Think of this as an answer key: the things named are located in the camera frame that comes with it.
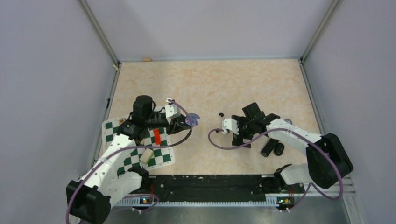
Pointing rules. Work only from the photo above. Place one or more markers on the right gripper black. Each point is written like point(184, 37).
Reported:
point(238, 139)

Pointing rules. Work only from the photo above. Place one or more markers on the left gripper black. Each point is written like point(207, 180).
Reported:
point(176, 125)

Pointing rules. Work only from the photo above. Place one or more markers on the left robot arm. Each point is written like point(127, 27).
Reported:
point(93, 196)

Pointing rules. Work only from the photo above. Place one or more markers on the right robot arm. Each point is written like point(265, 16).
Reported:
point(327, 160)

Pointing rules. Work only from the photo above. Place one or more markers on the orange rectangular block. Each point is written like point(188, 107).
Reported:
point(157, 136)

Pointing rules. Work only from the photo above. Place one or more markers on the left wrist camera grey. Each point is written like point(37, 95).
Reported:
point(172, 111)

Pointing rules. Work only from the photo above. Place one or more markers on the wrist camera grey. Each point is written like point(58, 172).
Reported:
point(172, 111)
point(230, 125)

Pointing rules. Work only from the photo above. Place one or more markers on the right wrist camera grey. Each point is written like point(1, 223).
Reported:
point(230, 125)

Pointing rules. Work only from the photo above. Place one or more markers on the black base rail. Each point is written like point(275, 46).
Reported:
point(215, 188)

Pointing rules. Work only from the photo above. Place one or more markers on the wooden cork at wall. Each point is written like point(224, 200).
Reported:
point(147, 59)

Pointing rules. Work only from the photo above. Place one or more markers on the aluminium frame post left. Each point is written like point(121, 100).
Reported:
point(98, 31)

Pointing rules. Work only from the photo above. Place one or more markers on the aluminium frame post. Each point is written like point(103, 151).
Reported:
point(98, 31)
point(321, 28)

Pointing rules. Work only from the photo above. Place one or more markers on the aluminium frame post right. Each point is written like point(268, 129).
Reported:
point(321, 28)

